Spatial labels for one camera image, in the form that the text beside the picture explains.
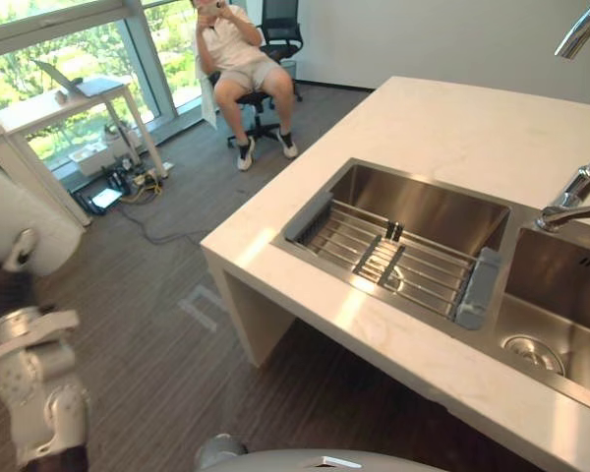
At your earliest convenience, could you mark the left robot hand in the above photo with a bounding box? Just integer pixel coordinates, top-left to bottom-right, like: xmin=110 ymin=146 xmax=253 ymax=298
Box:
xmin=0 ymin=228 xmax=40 ymax=322

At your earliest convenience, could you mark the black floor cable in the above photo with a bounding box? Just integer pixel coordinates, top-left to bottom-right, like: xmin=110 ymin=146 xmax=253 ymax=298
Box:
xmin=120 ymin=196 xmax=203 ymax=246

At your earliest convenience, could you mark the white hanging cloth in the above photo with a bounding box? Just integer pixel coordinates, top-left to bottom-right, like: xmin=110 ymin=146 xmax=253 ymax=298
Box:
xmin=195 ymin=48 xmax=218 ymax=130

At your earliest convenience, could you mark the black stand equipment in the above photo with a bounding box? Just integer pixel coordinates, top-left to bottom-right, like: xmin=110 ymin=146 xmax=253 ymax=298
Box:
xmin=100 ymin=156 xmax=137 ymax=194

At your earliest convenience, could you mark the chrome curved faucet spout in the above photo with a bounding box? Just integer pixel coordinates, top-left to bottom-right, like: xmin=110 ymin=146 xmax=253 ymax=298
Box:
xmin=554 ymin=0 xmax=590 ymax=61

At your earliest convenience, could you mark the white storage box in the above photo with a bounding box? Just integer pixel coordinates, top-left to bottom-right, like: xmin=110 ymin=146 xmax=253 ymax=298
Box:
xmin=68 ymin=130 xmax=144 ymax=177

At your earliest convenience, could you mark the black floor device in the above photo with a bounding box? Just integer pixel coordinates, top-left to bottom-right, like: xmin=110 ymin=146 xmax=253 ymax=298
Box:
xmin=68 ymin=188 xmax=124 ymax=216

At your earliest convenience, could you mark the white cylindrical bin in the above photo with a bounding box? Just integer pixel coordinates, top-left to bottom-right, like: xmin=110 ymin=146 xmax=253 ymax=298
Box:
xmin=0 ymin=159 xmax=84 ymax=276

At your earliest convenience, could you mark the yellow cable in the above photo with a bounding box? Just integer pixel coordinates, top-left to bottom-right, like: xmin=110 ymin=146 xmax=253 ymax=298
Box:
xmin=122 ymin=175 xmax=164 ymax=204

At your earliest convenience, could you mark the person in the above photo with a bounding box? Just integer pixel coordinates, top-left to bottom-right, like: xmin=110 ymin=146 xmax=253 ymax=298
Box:
xmin=189 ymin=0 xmax=300 ymax=172

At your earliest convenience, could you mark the black mesh-back office chair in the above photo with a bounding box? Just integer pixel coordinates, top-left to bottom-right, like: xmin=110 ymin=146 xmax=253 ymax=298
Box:
xmin=259 ymin=0 xmax=305 ymax=103

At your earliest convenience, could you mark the round sink drain strainer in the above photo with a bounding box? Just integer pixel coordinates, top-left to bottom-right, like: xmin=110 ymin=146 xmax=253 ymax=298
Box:
xmin=502 ymin=333 xmax=567 ymax=379

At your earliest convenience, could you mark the grey laptop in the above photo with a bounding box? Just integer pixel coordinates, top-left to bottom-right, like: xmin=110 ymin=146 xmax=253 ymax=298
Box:
xmin=32 ymin=59 xmax=129 ymax=98

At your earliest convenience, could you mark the white desk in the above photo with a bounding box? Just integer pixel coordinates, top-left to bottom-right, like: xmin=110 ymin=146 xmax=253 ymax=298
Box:
xmin=0 ymin=76 xmax=171 ymax=228

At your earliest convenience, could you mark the chrome sink faucet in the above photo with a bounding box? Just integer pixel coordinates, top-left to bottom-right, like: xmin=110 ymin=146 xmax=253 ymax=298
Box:
xmin=534 ymin=141 xmax=590 ymax=233

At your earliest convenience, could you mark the stainless steel double sink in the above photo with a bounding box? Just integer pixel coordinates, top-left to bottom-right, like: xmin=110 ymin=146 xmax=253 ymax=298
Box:
xmin=269 ymin=156 xmax=590 ymax=419

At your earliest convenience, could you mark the white kitchen island counter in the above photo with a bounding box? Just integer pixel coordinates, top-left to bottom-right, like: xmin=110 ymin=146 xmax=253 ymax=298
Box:
xmin=200 ymin=76 xmax=590 ymax=472

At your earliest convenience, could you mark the roll-up sink drying rack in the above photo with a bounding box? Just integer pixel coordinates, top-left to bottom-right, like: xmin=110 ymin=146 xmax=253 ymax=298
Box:
xmin=282 ymin=194 xmax=502 ymax=330

